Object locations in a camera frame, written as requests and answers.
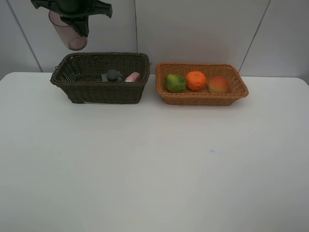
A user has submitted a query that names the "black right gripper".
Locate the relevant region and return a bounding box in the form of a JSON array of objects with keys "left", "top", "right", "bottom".
[{"left": 31, "top": 0, "right": 112, "bottom": 37}]

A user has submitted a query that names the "translucent purple plastic cup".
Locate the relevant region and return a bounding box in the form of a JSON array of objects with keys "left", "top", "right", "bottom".
[{"left": 48, "top": 11, "right": 87, "bottom": 51}]

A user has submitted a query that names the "dark green bottle black cap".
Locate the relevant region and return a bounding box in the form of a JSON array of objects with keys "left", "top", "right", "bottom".
[{"left": 101, "top": 69, "right": 124, "bottom": 82}]

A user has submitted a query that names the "pink spray bottle white cap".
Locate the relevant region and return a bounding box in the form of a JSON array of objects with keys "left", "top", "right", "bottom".
[{"left": 124, "top": 72, "right": 140, "bottom": 83}]

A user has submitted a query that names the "orange mandarin fruit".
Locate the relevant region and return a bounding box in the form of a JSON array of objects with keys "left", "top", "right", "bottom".
[{"left": 185, "top": 71, "right": 207, "bottom": 91}]

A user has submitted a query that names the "red yellow apple fruit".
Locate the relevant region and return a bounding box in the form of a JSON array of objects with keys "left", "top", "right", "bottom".
[{"left": 208, "top": 76, "right": 228, "bottom": 93}]

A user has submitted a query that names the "dark brown wicker basket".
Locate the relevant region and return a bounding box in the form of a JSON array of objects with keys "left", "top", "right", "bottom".
[{"left": 50, "top": 52, "right": 150, "bottom": 104}]

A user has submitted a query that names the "orange wicker basket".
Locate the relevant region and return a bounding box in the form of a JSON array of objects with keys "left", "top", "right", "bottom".
[{"left": 155, "top": 62, "right": 249, "bottom": 106}]

